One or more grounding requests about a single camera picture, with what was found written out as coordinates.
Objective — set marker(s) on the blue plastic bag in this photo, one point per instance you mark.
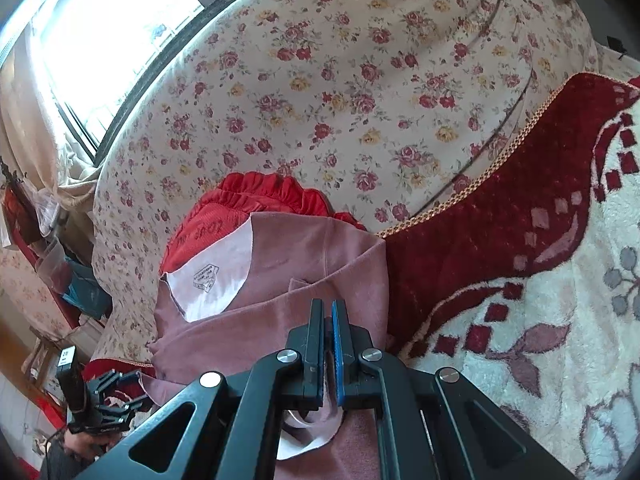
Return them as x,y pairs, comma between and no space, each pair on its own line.
87,290

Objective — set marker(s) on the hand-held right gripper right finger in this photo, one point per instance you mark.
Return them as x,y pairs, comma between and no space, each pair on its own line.
341,360

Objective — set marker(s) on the beige curtain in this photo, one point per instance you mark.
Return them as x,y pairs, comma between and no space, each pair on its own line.
30,135

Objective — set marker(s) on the clear hanging pouch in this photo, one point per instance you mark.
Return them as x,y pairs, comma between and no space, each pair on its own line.
54,265

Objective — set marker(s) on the dark coat hook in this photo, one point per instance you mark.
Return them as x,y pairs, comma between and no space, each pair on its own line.
11,170

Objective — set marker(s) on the person's left hand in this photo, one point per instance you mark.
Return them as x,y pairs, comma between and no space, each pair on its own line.
87,444

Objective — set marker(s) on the pink floral cloth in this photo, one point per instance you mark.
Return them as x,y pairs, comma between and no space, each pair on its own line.
22,285

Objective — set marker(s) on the floral folded quilt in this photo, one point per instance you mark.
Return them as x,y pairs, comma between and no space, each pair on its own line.
350,85

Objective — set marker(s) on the person's left forearm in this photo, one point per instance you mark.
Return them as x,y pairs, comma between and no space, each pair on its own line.
62,465

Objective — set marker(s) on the wooden stool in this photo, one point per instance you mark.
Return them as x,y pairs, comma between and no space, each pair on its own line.
42,355

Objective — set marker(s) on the small black adapter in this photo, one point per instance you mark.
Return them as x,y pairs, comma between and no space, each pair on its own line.
616,46

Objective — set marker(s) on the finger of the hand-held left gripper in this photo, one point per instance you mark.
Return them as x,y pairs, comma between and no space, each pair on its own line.
127,407
106,382

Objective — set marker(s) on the red and white plush blanket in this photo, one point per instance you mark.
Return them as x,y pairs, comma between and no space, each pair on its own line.
500,260

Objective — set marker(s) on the pink long-sleeve top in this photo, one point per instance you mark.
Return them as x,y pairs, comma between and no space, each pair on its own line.
300,260

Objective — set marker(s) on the red ruffled garment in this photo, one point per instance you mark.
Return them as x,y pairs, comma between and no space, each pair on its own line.
215,220

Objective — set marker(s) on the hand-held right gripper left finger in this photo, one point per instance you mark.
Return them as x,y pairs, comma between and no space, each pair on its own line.
315,360

